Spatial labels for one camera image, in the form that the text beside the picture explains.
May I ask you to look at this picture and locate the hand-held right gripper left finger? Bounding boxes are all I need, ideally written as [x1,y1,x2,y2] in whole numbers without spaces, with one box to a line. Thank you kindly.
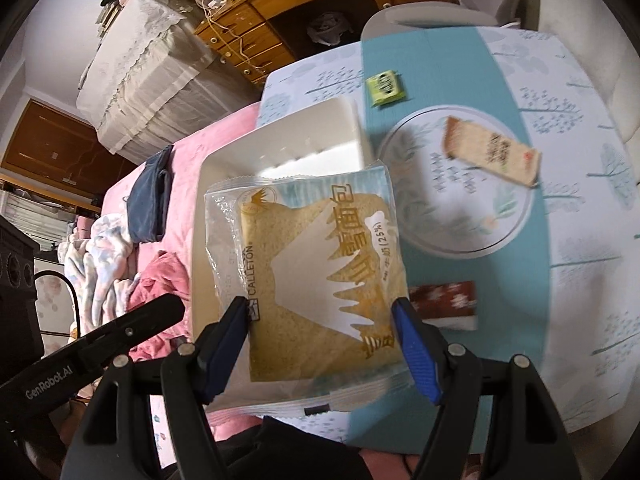
[60,296,251,480]

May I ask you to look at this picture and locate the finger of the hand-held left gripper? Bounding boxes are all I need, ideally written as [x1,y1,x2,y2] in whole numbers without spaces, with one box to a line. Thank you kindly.
[75,294,186,376]

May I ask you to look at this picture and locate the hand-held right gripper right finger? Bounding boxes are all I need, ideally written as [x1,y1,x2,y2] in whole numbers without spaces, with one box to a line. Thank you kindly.
[391,297,583,480]

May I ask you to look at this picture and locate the clear toast bread packet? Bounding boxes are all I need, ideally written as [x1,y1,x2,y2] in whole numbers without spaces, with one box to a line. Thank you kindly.
[204,160,416,418]

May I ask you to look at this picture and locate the white plastic bin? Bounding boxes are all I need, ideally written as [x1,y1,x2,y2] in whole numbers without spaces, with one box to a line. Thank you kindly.
[190,97,373,411]

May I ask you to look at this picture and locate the pink fleece robe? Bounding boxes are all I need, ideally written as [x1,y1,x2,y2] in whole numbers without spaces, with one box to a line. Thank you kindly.
[127,252,193,361]

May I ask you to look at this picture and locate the dark red snack packet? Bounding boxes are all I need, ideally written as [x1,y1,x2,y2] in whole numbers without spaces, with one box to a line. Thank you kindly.
[407,281,478,332]

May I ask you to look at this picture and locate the white floral blanket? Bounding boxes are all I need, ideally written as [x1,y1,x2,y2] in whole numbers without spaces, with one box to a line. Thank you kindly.
[60,212,146,341]

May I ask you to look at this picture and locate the black speaker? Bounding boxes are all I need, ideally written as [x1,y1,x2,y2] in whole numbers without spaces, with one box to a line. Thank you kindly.
[0,215,41,361]

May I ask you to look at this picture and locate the navy folded pants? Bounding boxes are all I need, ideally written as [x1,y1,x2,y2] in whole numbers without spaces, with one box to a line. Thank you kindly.
[126,145,175,243]

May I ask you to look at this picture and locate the pink blanket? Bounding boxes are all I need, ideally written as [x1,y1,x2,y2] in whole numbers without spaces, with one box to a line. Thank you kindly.
[100,102,266,441]

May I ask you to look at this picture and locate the brown wooden door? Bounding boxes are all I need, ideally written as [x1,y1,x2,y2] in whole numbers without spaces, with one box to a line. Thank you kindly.
[0,99,138,211]

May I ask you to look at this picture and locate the beige wafer packet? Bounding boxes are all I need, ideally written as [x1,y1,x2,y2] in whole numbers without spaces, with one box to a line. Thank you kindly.
[442,116,543,188]

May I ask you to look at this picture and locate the white lace covered furniture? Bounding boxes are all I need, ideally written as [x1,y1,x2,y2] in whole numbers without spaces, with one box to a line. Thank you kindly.
[75,0,258,163]

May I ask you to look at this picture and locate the small green packet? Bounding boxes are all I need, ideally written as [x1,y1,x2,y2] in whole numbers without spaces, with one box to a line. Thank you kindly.
[365,71,408,108]

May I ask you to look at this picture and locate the wooden desk with drawers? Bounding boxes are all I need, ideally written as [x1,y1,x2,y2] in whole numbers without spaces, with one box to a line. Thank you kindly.
[192,0,461,86]

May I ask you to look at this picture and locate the dark bag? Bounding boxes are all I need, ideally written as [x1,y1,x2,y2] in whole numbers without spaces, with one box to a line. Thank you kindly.
[306,12,348,46]

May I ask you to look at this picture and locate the grey chair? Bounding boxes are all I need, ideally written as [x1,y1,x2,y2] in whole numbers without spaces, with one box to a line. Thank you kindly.
[360,0,541,43]

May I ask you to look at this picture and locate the white floral cloth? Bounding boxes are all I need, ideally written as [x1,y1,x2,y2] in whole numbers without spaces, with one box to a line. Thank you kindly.
[530,0,640,146]

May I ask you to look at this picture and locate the black cable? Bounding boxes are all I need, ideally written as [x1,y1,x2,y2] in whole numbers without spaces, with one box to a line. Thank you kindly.
[32,270,81,341]

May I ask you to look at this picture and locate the white cable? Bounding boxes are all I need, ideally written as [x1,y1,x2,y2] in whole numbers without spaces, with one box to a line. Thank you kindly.
[202,0,266,81]

